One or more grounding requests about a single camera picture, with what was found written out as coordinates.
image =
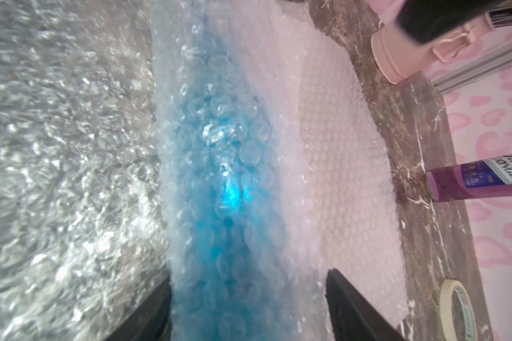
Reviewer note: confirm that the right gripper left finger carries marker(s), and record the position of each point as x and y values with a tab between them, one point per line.
150	321

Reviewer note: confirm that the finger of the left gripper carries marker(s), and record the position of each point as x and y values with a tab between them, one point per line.
425	20

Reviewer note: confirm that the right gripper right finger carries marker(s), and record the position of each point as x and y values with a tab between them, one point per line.
352	316

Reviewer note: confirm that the blue glass bottle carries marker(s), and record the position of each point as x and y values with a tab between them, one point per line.
227	282

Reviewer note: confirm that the bubble wrap sheet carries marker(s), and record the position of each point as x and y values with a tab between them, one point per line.
81	232
332	178

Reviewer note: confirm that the purple glass bottle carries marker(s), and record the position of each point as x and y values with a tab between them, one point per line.
476	180

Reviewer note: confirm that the pink pen cup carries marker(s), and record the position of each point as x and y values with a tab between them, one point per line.
399	56

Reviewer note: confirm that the beige masking tape roll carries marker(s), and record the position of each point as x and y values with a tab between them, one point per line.
456	312

